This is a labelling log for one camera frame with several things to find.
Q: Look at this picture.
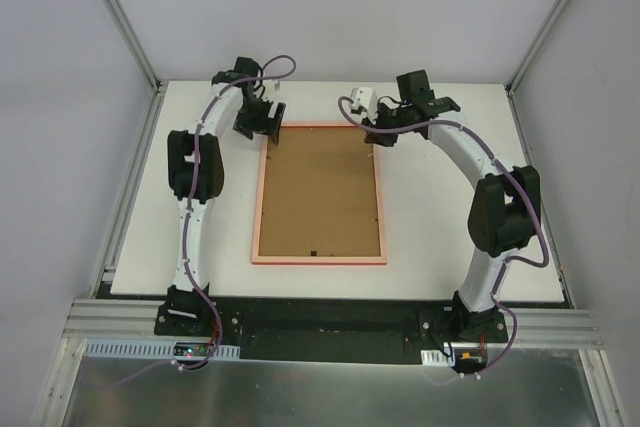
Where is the red picture frame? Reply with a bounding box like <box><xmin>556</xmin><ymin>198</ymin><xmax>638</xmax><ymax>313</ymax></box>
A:
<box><xmin>251</xmin><ymin>122</ymin><xmax>388</xmax><ymax>267</ymax></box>

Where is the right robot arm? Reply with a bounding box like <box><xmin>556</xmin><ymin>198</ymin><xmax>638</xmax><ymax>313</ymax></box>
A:
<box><xmin>350</xmin><ymin>70</ymin><xmax>542</xmax><ymax>342</ymax></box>

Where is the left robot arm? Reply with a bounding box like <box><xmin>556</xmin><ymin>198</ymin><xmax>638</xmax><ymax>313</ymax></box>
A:
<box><xmin>154</xmin><ymin>54</ymin><xmax>297</xmax><ymax>337</ymax></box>

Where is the shiny metal floor sheet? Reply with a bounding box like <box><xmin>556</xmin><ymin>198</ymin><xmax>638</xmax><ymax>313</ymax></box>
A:
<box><xmin>64</xmin><ymin>350</ymin><xmax>598</xmax><ymax>426</ymax></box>

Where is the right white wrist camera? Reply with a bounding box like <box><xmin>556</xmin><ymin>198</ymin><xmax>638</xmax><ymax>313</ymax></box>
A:
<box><xmin>349</xmin><ymin>87</ymin><xmax>380</xmax><ymax>124</ymax></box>

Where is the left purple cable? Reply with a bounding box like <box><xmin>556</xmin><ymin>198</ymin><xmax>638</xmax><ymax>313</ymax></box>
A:
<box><xmin>182</xmin><ymin>54</ymin><xmax>297</xmax><ymax>348</ymax></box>

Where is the right aluminium post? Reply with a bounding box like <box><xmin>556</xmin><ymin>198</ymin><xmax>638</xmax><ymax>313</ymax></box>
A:
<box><xmin>505</xmin><ymin>0</ymin><xmax>572</xmax><ymax>98</ymax></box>

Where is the aluminium post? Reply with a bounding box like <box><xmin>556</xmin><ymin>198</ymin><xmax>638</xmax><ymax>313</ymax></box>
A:
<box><xmin>102</xmin><ymin>0</ymin><xmax>161</xmax><ymax>91</ymax></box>
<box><xmin>505</xmin><ymin>0</ymin><xmax>572</xmax><ymax>98</ymax></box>

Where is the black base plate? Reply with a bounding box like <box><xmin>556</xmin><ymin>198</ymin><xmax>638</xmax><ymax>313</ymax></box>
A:
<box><xmin>154</xmin><ymin>289</ymin><xmax>508</xmax><ymax>365</ymax></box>

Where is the right white cable duct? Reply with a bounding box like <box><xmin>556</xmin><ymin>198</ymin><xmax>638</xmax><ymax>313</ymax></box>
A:
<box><xmin>420</xmin><ymin>350</ymin><xmax>455</xmax><ymax>368</ymax></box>

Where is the white cable duct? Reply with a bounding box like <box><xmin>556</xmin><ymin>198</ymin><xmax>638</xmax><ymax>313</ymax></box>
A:
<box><xmin>85</xmin><ymin>339</ymin><xmax>244</xmax><ymax>362</ymax></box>
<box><xmin>420</xmin><ymin>350</ymin><xmax>455</xmax><ymax>368</ymax></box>

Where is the left aluminium side rail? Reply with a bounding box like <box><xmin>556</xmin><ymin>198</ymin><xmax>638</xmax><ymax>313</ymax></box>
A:
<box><xmin>88</xmin><ymin>80</ymin><xmax>168</xmax><ymax>298</ymax></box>

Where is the aluminium side rail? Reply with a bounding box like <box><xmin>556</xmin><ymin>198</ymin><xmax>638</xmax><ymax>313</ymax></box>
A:
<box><xmin>504</xmin><ymin>84</ymin><xmax>575</xmax><ymax>308</ymax></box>
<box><xmin>88</xmin><ymin>80</ymin><xmax>168</xmax><ymax>298</ymax></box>

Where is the right aluminium side rail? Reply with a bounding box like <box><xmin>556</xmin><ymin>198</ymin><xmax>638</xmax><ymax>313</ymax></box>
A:
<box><xmin>504</xmin><ymin>84</ymin><xmax>575</xmax><ymax>308</ymax></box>

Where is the left aluminium post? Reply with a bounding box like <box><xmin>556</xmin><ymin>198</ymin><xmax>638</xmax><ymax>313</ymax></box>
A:
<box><xmin>102</xmin><ymin>0</ymin><xmax>161</xmax><ymax>91</ymax></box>

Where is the aluminium front rail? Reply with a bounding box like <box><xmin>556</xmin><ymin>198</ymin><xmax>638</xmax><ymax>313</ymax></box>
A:
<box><xmin>63</xmin><ymin>297</ymin><xmax>603</xmax><ymax>349</ymax></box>

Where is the left white cable duct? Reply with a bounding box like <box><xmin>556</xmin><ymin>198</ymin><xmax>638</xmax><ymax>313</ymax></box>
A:
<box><xmin>85</xmin><ymin>339</ymin><xmax>244</xmax><ymax>362</ymax></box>

